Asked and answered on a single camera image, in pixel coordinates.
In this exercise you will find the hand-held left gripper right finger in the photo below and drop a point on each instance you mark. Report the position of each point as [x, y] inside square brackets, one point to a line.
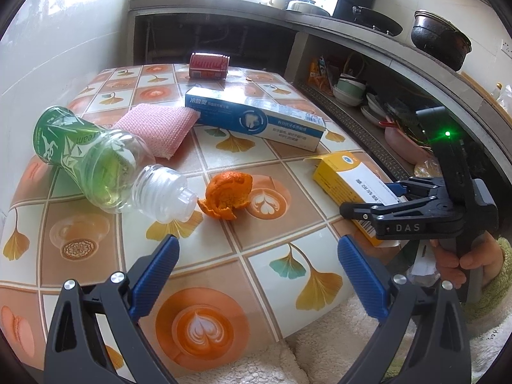
[360, 276]

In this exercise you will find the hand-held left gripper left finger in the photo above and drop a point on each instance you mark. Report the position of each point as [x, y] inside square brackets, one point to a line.
[156, 276]

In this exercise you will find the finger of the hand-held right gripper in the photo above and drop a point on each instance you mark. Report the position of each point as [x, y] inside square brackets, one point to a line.
[360, 211]
[420, 187]

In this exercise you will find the yellow white cardboard box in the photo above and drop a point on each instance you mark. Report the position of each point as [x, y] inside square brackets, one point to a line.
[344, 180]

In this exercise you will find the orange peel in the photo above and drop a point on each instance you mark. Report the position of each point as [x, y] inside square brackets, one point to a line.
[228, 192]

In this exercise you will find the blue white toothpaste box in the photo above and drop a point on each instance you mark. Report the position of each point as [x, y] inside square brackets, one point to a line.
[248, 116]

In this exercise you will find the pink knitted cloth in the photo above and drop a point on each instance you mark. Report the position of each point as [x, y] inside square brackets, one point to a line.
[160, 128]

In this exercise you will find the green label plastic bottle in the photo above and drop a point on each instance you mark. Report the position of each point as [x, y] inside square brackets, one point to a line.
[80, 148]

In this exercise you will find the red drink can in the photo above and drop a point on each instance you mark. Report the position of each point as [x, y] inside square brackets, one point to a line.
[208, 64]

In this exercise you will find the person's right forearm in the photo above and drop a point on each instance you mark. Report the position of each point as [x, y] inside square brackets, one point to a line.
[498, 292]

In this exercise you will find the person's right hand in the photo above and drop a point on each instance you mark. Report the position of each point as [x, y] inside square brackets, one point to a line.
[486, 260]

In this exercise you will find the bag of yellow flour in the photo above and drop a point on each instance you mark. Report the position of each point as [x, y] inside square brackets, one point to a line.
[426, 169]

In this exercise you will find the pink plastic basin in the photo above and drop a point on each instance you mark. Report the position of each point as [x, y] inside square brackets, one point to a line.
[404, 146]

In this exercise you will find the crumpled clear plastic wrap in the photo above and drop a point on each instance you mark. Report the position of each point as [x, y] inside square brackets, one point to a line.
[422, 268]

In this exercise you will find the bundle of chopsticks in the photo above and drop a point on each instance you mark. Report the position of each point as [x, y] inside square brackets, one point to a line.
[404, 122]

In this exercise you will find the red plastic spoon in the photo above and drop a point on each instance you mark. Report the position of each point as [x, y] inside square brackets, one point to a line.
[386, 124]

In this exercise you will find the perforated metal shelf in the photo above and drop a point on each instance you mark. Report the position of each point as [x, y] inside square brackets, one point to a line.
[360, 136]

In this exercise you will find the white fleece clothing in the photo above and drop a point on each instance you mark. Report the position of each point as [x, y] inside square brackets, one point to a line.
[320, 352]

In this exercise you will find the stack of white plates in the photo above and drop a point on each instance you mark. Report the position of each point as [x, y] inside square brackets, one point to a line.
[372, 112]

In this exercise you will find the ginkgo patterned tablecloth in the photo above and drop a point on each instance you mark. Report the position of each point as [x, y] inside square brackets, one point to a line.
[256, 256]

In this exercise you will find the white bowl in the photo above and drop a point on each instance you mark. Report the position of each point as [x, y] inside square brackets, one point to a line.
[348, 100]

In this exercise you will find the green bowl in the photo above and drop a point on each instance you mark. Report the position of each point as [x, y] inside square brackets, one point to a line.
[352, 88]

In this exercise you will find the orange snack packet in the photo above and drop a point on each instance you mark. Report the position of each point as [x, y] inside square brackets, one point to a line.
[318, 74]

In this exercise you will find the black cooking pot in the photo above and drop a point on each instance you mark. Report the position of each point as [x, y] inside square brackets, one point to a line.
[440, 40]

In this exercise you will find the black wok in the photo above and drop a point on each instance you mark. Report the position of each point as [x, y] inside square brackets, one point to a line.
[376, 20]

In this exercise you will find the metal pot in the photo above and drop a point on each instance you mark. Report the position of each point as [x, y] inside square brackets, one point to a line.
[306, 7]

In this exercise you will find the concrete kitchen counter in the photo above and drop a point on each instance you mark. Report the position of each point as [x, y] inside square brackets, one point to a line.
[224, 6]

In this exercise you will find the white wall socket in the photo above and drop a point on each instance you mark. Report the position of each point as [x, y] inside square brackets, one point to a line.
[507, 47]

